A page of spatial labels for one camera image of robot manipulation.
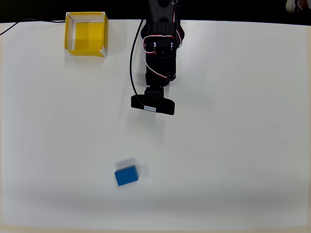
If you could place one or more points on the white round object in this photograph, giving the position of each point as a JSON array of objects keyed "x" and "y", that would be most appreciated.
[{"x": 291, "y": 6}]

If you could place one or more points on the yellow open box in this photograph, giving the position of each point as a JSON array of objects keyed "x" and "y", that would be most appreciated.
[{"x": 90, "y": 34}]

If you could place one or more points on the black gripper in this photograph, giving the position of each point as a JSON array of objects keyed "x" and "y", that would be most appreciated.
[{"x": 158, "y": 81}]

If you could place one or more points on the blue block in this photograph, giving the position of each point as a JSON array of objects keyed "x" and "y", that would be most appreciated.
[{"x": 126, "y": 176}]

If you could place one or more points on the black bar webcam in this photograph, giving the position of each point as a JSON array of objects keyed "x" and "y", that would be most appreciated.
[{"x": 165, "y": 106}]

